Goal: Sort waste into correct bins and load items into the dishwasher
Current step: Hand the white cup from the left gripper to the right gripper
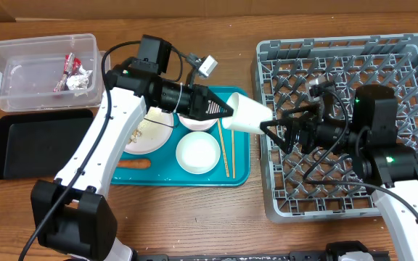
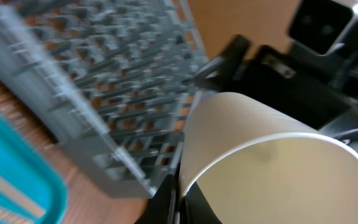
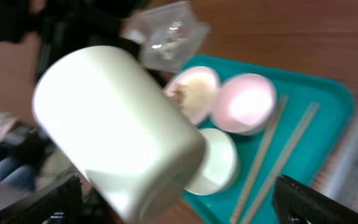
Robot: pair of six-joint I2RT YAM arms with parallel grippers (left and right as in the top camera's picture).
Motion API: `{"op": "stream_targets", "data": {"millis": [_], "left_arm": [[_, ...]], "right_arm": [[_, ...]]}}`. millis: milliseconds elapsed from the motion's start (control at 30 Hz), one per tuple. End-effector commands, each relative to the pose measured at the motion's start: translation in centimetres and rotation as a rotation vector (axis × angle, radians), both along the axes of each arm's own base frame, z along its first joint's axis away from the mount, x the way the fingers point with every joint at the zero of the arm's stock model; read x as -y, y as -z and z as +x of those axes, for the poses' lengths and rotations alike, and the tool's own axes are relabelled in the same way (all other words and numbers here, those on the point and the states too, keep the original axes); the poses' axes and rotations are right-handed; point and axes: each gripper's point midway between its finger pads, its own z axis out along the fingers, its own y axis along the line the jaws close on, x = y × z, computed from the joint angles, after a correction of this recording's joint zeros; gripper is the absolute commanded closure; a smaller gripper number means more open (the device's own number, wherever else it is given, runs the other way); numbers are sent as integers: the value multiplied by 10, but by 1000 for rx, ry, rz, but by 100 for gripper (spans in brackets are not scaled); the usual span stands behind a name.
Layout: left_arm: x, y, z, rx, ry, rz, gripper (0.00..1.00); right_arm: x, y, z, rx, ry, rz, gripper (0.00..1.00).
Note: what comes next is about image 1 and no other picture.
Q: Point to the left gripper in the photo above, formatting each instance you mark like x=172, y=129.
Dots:
x=200, y=95

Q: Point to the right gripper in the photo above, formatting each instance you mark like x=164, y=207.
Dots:
x=311, y=126

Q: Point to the pink bowl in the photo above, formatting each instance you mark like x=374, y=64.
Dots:
x=196, y=125

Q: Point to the white paper cup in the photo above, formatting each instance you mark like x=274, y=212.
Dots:
x=247, y=114

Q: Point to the white bowl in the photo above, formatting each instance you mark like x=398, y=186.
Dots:
x=198, y=152

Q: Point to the white round plate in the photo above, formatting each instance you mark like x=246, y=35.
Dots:
x=147, y=144

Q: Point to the aluminium foil ball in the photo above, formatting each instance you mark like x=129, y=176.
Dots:
x=79, y=80

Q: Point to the red snack wrapper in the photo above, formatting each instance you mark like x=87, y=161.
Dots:
x=71, y=67

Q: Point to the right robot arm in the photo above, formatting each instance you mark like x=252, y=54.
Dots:
x=387, y=169

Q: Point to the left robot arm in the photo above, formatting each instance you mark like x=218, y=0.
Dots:
x=71, y=212

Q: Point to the grey dishwasher rack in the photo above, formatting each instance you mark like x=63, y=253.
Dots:
x=321, y=186

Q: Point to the pile of rice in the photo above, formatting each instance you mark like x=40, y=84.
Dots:
x=155, y=123

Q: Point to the pile of peanut shells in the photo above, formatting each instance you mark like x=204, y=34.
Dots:
x=135, y=135

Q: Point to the teal serving tray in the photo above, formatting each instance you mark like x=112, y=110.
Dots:
x=165, y=170

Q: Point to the orange carrot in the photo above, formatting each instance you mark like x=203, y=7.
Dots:
x=136, y=164

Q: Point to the clear plastic bin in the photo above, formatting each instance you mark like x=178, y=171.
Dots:
x=30, y=68

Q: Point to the black tray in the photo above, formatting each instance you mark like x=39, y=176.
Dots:
x=37, y=145

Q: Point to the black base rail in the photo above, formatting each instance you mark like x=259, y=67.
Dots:
x=342, y=250

